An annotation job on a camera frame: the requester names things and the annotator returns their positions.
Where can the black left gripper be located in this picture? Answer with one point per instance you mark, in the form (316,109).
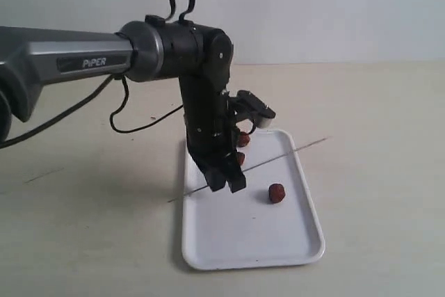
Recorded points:
(210,138)

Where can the red meatball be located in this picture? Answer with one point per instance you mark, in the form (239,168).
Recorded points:
(240,158)
(243,139)
(276,193)

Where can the thin metal skewer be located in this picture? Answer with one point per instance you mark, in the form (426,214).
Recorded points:
(188,193)

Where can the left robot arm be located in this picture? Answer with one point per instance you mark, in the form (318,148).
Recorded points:
(198,56)

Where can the white rectangular plastic tray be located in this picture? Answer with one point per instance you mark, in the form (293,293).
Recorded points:
(223,230)

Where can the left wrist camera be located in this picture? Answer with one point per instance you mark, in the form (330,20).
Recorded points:
(247,106)

